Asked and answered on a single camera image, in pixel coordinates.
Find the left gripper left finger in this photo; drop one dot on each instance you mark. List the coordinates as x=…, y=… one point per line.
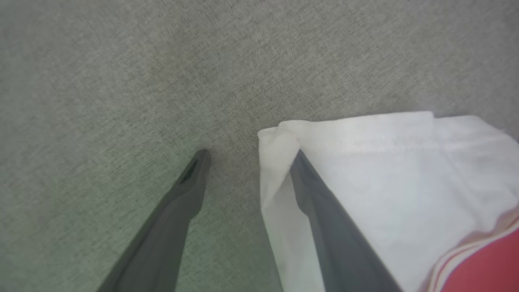
x=162, y=243

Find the red jersey with white sleeves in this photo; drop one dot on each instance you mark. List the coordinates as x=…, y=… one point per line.
x=405, y=182

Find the grey fabric sofa seat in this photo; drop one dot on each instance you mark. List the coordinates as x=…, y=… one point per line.
x=162, y=81

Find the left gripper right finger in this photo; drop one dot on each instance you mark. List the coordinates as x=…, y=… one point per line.
x=340, y=251

